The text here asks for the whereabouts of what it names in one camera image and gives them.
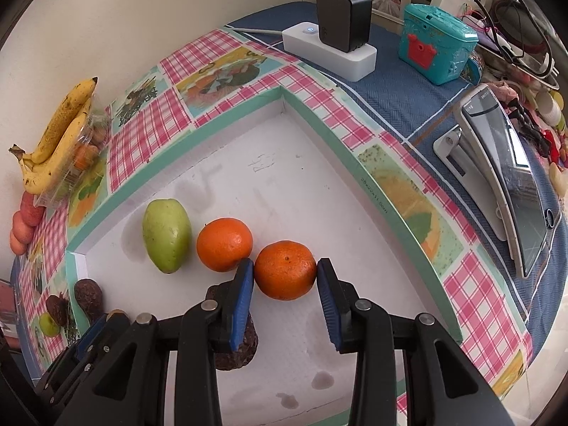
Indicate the teal toy camera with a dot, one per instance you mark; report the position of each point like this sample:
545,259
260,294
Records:
437,42

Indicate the tablet with white case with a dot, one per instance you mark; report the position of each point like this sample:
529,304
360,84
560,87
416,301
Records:
510,177

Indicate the green guava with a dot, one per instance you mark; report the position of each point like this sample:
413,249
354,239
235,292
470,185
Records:
166,235
49,325

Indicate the orange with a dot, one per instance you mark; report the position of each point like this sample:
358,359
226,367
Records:
84,154
224,244
285,270

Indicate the clear plastic fruit container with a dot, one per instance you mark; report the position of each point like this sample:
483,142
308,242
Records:
6,301
91,142

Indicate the black charger block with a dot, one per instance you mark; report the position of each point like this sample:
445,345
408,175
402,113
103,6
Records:
344,20

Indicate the translucent plastic bag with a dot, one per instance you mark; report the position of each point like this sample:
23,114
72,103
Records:
386,0

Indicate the white power strip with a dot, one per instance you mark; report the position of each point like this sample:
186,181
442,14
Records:
355,64

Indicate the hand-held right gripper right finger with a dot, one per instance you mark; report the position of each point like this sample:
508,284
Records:
328,306

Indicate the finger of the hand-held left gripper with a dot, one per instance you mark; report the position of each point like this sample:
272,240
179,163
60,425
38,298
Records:
88,370
91,333

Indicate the yellow banana bunch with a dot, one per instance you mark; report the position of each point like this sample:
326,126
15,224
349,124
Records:
57,142

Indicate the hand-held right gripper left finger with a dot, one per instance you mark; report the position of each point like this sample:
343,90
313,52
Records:
242,301

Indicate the dark brown avocado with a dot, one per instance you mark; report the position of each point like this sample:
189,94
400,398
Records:
88,295
244,346
57,308

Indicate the white tablet stand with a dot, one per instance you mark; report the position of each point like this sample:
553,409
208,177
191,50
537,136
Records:
461,159

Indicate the checkered box with white inside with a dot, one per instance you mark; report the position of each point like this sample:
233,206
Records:
288,177

